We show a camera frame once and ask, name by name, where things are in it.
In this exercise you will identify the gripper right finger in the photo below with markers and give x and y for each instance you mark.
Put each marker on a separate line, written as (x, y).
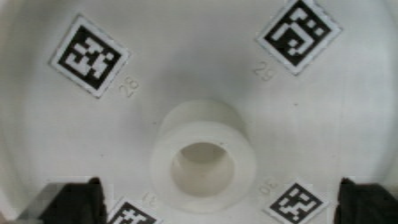
(366, 204)

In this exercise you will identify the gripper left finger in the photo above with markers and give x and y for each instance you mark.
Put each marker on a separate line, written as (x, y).
(76, 207)

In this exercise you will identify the white round table top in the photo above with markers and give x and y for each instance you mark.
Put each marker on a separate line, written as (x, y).
(211, 102)

